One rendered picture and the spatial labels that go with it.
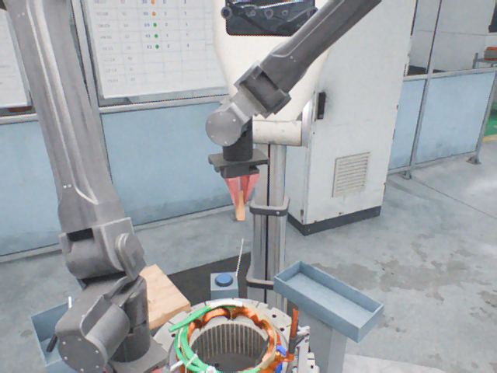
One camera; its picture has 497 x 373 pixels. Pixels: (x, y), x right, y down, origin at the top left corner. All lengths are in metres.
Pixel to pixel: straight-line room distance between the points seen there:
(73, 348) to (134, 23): 2.41
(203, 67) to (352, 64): 1.02
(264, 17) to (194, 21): 1.93
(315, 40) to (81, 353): 0.49
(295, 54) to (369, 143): 2.63
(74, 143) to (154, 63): 2.30
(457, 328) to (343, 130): 1.47
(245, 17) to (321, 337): 0.77
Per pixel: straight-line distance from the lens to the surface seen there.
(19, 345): 2.65
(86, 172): 0.52
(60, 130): 0.53
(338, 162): 3.07
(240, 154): 0.70
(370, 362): 1.26
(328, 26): 0.58
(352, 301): 1.05
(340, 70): 2.86
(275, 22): 0.94
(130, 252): 0.51
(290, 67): 0.62
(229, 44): 0.96
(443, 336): 2.60
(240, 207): 0.77
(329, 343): 1.04
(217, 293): 1.05
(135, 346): 0.59
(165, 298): 0.99
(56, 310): 1.05
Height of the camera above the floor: 1.70
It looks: 26 degrees down
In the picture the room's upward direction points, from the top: straight up
